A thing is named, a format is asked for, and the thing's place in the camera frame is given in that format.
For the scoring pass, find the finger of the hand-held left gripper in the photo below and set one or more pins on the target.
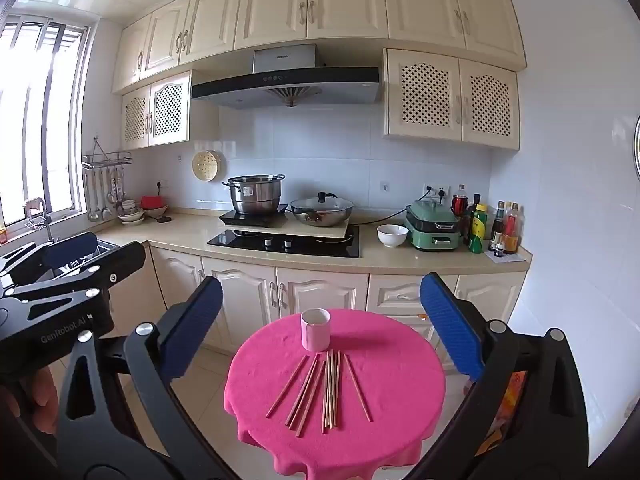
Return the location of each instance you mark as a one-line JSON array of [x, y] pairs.
[[70, 250], [120, 260]]

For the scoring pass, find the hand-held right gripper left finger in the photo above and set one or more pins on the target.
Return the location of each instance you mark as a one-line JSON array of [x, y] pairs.
[[192, 330]]

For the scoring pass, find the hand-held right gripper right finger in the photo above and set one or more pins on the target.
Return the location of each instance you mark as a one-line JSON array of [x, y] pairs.
[[450, 330]]

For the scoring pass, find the pink cup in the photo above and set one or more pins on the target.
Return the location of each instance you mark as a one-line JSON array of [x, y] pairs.
[[315, 335]]

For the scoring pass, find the bunch of wooden chopsticks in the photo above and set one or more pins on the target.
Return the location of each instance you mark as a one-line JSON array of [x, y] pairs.
[[330, 390]]

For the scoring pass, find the person's left hand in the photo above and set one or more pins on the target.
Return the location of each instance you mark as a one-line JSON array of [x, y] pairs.
[[40, 390]]

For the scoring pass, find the stainless steel sink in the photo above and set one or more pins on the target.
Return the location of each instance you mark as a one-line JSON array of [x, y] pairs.
[[107, 245]]

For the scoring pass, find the metal kitchen faucet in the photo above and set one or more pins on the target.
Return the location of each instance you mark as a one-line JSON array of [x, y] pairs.
[[42, 220]]

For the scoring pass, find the hanging metal ladle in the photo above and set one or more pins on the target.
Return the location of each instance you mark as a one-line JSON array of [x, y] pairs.
[[93, 212], [106, 210]]

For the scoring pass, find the stack of white bowls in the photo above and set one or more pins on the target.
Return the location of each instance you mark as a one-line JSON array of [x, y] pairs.
[[131, 212]]

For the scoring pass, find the wide white bowl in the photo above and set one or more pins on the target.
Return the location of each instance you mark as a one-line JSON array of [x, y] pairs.
[[156, 212]]

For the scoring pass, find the pink tablecloth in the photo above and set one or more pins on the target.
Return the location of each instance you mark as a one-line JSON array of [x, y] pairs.
[[390, 360]]

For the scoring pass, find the orange plastic bag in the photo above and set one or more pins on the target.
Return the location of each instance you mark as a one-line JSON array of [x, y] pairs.
[[515, 385]]

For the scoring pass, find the small dark bottle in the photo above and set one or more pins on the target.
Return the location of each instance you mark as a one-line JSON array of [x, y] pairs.
[[499, 251]]

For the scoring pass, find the white paper sheet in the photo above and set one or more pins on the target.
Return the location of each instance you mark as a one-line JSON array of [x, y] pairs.
[[515, 258]]

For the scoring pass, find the green electric grill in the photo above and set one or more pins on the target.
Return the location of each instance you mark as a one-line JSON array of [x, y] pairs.
[[432, 227]]

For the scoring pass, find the green and yellow bottle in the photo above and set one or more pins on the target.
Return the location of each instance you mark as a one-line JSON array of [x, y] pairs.
[[478, 230]]

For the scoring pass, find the red sauce bottle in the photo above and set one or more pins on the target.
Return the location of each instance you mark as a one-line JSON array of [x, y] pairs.
[[512, 235]]

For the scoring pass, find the dark soy sauce bottle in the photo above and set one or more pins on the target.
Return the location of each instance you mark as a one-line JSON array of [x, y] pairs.
[[497, 225]]

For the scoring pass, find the dark glass oil bottle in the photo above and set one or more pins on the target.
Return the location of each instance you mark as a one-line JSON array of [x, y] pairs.
[[475, 215]]

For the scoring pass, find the black induction cooker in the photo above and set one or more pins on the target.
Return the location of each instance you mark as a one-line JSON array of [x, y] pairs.
[[250, 219]]

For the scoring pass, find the dark soda bottle red label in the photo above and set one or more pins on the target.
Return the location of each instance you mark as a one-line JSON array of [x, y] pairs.
[[460, 205]]

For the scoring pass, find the yellow cap bottle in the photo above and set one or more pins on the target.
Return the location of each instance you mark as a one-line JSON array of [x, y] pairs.
[[508, 210]]

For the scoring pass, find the cream lower kitchen cabinets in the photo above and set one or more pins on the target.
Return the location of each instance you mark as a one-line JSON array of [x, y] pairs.
[[320, 285]]

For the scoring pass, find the black glass gas stove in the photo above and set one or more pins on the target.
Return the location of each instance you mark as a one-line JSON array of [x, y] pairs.
[[300, 247]]

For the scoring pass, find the window with metal bars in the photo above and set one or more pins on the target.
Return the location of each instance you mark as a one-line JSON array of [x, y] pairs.
[[50, 110]]

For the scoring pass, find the beige wooden board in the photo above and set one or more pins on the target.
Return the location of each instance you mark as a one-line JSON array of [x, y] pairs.
[[300, 232]]

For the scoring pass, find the stainless steel pot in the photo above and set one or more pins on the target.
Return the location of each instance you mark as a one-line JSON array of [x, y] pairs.
[[255, 195]]

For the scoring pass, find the cream lattice door cabinet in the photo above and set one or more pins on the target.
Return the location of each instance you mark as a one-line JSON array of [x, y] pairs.
[[450, 100], [160, 110]]

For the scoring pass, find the wok with glass lid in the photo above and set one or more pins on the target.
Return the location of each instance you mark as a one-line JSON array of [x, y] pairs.
[[320, 210]]

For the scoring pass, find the black range hood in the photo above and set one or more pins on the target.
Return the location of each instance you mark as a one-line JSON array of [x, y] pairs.
[[280, 85]]

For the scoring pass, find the white wall socket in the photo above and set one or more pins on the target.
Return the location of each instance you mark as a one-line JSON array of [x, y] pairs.
[[162, 186], [442, 191]]

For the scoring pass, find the metal wall utensil rack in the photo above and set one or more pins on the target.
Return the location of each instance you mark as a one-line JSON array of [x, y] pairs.
[[107, 158]]

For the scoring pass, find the round metal wall plate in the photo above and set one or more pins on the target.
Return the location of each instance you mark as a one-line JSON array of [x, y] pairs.
[[637, 147]]

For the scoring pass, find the cream upper wall cabinets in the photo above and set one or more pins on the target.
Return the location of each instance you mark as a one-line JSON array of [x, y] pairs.
[[345, 0]]

